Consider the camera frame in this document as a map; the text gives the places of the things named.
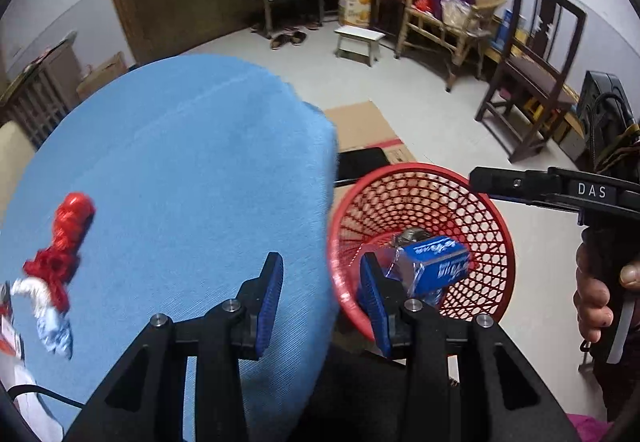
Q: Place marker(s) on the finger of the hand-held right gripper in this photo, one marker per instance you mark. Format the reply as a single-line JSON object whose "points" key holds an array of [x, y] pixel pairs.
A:
{"points": [[505, 182]]}

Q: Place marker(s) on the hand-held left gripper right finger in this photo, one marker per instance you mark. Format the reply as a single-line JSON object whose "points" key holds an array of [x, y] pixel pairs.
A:
{"points": [[372, 307]]}

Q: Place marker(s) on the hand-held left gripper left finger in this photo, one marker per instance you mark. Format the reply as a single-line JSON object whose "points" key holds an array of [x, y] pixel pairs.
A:
{"points": [[267, 312]]}

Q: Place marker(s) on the clear plastic wrapper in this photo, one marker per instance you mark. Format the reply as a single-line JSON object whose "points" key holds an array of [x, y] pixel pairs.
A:
{"points": [[390, 267]]}

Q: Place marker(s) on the red mesh basket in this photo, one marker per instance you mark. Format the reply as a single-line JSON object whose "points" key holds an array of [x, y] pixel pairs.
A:
{"points": [[450, 202]]}

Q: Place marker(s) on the blue carton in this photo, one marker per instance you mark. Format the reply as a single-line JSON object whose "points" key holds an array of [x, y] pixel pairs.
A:
{"points": [[435, 259]]}

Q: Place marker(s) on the blue plastic bag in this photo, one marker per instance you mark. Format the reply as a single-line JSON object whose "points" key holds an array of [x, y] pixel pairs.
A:
{"points": [[55, 337]]}

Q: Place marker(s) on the red shiny candy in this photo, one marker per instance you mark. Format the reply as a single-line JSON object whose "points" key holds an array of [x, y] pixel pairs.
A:
{"points": [[75, 217]]}

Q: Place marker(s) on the red plastic bag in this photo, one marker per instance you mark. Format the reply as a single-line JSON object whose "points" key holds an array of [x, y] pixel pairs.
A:
{"points": [[50, 272]]}

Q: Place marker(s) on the person's right hand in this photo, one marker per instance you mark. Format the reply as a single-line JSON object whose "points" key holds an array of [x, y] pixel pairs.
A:
{"points": [[587, 307]]}

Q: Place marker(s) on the dark wooden chair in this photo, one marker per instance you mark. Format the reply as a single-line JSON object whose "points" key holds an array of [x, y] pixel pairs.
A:
{"points": [[530, 72]]}

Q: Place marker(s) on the black smartphone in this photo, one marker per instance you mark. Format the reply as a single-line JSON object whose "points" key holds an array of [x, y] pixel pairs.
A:
{"points": [[360, 164]]}

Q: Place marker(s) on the flat cardboard box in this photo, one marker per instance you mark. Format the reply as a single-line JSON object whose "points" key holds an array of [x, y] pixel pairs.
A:
{"points": [[360, 127]]}

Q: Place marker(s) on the wicker chair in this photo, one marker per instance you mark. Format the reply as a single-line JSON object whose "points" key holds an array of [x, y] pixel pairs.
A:
{"points": [[425, 29]]}

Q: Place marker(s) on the white stool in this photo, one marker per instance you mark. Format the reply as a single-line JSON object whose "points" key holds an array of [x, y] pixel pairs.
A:
{"points": [[360, 39]]}

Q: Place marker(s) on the magenta garment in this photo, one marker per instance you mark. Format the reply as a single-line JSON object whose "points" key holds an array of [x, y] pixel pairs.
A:
{"points": [[590, 428]]}

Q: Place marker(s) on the orange print box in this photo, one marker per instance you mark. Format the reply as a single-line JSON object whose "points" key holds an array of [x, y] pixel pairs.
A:
{"points": [[355, 7]]}

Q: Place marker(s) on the brown slipper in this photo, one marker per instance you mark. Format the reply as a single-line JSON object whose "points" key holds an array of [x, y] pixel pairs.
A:
{"points": [[280, 41], [299, 37]]}

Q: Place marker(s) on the white paper napkin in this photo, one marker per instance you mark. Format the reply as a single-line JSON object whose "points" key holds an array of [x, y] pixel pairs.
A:
{"points": [[25, 402]]}

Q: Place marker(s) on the brown cardboard box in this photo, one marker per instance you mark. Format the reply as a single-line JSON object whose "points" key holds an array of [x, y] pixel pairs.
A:
{"points": [[102, 77]]}

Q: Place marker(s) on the wooden radiator cover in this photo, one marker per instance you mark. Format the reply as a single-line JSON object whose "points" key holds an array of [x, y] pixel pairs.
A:
{"points": [[45, 87]]}

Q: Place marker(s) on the white wall socket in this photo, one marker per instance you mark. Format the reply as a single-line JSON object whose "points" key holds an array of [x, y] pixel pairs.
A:
{"points": [[15, 51]]}

